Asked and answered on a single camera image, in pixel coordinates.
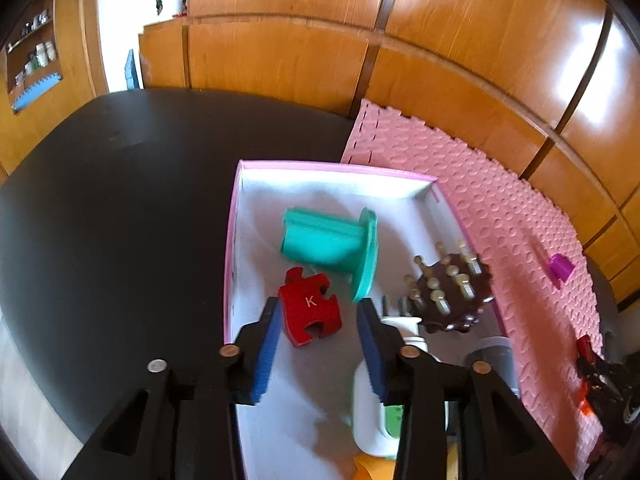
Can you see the orange plastic piece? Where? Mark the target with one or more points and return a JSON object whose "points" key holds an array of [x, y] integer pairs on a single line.
{"points": [[372, 470]]}

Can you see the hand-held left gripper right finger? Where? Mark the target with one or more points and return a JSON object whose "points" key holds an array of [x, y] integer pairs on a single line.
{"points": [[372, 355]]}

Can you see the small purple cup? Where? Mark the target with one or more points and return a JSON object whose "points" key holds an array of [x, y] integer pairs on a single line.
{"points": [[560, 266]]}

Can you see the white pump bottle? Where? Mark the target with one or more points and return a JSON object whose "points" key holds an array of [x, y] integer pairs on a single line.
{"points": [[367, 410]]}

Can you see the blue foam mat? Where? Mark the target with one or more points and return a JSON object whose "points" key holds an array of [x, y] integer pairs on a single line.
{"points": [[132, 71], [37, 92]]}

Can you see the red plastic toy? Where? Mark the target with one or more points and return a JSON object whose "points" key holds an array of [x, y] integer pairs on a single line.
{"points": [[585, 347]]}

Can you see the wooden cabinet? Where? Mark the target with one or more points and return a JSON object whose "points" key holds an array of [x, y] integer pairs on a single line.
{"points": [[450, 35]]}

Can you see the pink foam mat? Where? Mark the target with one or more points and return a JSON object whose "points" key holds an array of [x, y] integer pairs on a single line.
{"points": [[510, 200]]}

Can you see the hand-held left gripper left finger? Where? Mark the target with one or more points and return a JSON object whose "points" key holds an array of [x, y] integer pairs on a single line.
{"points": [[267, 355]]}

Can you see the brown wooden massager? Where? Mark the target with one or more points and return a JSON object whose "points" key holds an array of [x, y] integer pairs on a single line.
{"points": [[450, 305]]}

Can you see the row of small bottles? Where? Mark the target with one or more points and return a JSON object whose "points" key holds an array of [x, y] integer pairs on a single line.
{"points": [[42, 55]]}

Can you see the pink-rimmed white tray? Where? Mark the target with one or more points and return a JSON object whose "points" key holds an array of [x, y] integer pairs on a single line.
{"points": [[280, 425]]}

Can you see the red puzzle piece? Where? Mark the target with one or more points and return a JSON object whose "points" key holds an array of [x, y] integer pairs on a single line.
{"points": [[310, 315]]}

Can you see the teal plastic spool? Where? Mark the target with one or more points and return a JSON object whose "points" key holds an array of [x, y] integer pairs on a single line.
{"points": [[320, 242]]}

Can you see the clear canister with black lid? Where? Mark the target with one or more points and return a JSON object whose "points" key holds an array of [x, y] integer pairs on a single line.
{"points": [[500, 360]]}

